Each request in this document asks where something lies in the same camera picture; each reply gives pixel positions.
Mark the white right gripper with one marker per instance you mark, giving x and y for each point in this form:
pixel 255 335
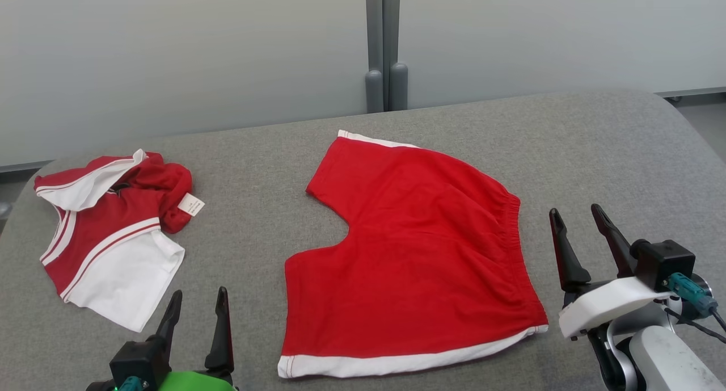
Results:
pixel 607 306

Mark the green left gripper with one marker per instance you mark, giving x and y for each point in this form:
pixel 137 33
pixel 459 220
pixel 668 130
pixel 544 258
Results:
pixel 193 382

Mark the red shirt with white sleeves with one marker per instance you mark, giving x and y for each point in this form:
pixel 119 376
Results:
pixel 108 221

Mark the red shorts with white trim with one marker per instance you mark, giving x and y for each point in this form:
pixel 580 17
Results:
pixel 420 255

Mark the grey partition base strip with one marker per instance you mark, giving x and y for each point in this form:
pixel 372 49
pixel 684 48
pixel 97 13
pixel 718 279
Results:
pixel 692 92
pixel 22 167

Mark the grey metal bar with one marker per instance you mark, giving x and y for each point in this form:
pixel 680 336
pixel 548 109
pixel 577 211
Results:
pixel 4 210

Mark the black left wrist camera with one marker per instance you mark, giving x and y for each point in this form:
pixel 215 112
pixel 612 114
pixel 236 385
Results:
pixel 136 360

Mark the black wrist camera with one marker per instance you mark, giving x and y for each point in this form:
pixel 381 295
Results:
pixel 663 263
pixel 136 360

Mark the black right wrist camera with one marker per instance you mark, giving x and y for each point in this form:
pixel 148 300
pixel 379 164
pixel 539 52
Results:
pixel 663 263

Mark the grey partition post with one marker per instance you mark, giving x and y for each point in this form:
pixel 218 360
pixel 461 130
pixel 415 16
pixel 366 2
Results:
pixel 397 39
pixel 374 39

